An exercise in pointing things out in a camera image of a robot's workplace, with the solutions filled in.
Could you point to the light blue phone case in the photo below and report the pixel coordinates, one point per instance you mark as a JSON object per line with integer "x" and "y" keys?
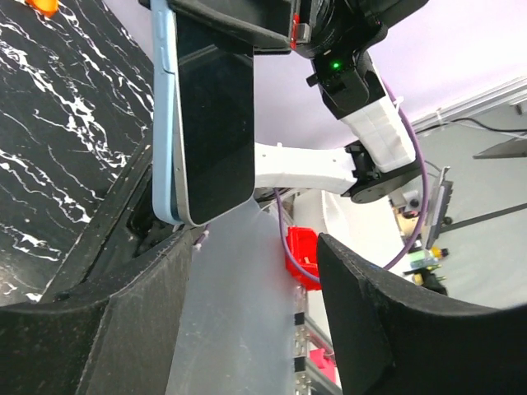
{"x": 170, "y": 198}

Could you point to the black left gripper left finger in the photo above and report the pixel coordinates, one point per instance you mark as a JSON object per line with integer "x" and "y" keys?
{"x": 113, "y": 335}

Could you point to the black smartphone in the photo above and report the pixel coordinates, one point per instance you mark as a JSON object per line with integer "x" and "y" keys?
{"x": 214, "y": 161}

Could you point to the red plastic bin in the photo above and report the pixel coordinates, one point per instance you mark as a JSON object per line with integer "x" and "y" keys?
{"x": 302, "y": 243}

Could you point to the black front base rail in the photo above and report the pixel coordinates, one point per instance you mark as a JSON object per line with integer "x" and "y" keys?
{"x": 123, "y": 227}

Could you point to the orange plastic clip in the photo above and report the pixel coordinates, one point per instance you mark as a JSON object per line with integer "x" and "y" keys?
{"x": 47, "y": 8}

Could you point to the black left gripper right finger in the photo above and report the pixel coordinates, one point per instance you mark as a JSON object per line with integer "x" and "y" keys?
{"x": 392, "y": 337}

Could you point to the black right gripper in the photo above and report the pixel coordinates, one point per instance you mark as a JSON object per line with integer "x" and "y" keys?
{"x": 267, "y": 26}

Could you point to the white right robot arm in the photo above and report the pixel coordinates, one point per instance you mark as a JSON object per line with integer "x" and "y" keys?
{"x": 356, "y": 96}

